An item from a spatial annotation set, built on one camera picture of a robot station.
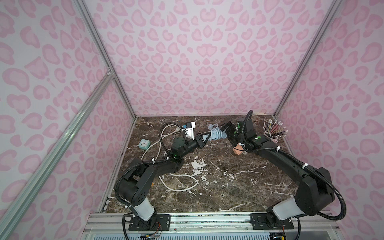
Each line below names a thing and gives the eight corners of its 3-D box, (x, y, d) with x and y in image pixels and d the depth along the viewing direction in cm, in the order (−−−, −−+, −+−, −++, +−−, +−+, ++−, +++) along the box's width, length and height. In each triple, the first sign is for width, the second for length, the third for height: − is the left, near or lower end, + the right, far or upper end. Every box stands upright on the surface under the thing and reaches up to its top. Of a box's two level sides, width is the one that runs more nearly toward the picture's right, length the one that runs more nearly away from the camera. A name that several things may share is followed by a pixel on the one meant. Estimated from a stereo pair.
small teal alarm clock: (138, 148, 104) (136, 146, 102) (143, 140, 108) (142, 138, 106) (147, 150, 102) (146, 148, 101) (152, 142, 107) (151, 140, 105)
